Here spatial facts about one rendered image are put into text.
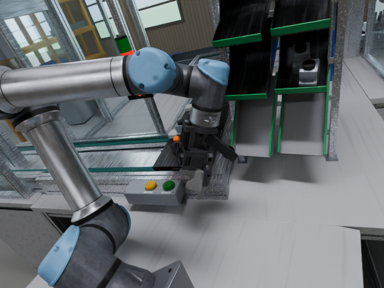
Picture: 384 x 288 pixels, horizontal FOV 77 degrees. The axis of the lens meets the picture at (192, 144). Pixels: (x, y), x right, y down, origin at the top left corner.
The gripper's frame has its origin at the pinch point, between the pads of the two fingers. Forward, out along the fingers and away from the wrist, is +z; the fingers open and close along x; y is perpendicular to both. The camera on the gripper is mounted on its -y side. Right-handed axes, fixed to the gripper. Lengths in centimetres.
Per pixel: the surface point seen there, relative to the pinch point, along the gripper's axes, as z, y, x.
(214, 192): 8.6, -10.2, -9.2
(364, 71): -36, -112, -56
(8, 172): 30, 69, -59
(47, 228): 63, 55, -56
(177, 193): 9.2, 2.7, -10.3
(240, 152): -6.0, -18.0, -11.6
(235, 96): -25.2, -10.5, -10.5
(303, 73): -35.4, -22.7, 0.3
